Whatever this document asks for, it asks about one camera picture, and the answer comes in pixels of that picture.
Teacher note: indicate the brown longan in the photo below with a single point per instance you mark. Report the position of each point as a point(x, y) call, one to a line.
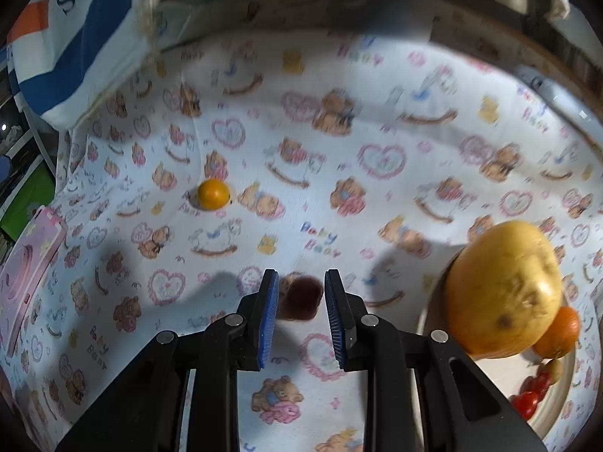
point(555, 371)

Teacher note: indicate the dark red small fruit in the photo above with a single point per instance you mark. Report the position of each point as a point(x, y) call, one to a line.
point(305, 299)

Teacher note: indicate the small yellow tomato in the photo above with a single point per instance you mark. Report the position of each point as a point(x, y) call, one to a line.
point(213, 194)

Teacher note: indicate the red cherry tomato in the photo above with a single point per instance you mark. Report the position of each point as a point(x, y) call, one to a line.
point(525, 406)
point(537, 383)

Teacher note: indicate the cream plate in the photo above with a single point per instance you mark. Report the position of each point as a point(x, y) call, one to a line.
point(556, 414)

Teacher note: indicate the bear print tablecloth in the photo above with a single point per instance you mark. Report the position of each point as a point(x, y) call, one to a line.
point(329, 197)

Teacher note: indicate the pink tablet case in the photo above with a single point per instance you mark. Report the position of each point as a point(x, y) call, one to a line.
point(28, 273)

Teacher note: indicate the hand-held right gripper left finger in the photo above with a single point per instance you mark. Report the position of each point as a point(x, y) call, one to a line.
point(267, 320)

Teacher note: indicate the green board white frame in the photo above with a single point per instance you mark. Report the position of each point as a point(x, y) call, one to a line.
point(28, 202)

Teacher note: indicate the orange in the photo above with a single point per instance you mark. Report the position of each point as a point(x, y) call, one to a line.
point(560, 334)

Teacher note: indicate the white plastic device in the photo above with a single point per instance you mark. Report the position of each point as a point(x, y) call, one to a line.
point(551, 92)

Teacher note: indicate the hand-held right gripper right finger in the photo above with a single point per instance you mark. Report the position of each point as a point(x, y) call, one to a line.
point(337, 325)

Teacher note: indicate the large yellow pomelo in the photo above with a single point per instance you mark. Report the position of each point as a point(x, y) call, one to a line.
point(499, 287)

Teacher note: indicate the striped hanging cloth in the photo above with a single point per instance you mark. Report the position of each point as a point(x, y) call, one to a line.
point(80, 33)

